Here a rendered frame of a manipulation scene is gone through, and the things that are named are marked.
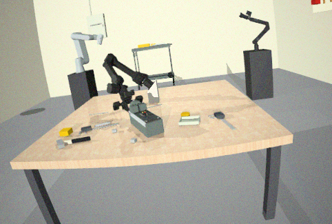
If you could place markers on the yellow block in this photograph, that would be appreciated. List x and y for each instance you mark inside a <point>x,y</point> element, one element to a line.
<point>66,132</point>

